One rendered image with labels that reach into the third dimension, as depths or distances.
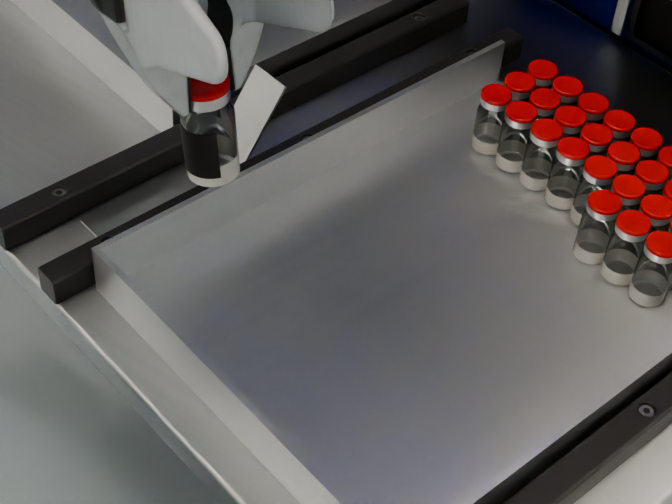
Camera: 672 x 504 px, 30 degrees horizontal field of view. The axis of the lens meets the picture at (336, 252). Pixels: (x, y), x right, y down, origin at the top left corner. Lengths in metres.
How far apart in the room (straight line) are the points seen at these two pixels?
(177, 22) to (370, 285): 0.35
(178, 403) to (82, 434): 1.09
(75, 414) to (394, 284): 1.10
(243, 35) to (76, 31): 0.43
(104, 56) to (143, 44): 0.43
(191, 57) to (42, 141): 0.43
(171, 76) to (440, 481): 0.29
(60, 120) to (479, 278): 0.31
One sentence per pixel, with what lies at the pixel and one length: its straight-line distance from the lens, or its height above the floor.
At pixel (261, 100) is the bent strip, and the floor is 0.93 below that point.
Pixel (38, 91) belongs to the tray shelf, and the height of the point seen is 0.88.
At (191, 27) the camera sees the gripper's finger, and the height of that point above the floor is 1.18.
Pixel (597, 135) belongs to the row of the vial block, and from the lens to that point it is 0.81.
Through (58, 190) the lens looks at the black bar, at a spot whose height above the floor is 0.90.
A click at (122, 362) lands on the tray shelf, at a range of 0.71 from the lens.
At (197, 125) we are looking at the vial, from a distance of 0.49.
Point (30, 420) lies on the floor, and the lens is 1.81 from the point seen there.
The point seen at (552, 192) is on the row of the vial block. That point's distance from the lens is 0.81.
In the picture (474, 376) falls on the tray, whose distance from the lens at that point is 0.71.
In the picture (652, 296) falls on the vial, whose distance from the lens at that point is 0.76.
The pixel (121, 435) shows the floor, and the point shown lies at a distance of 1.77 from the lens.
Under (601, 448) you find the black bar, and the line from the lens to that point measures 0.67.
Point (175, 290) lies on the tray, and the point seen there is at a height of 0.88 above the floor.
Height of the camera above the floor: 1.43
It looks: 45 degrees down
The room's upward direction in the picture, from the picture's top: 4 degrees clockwise
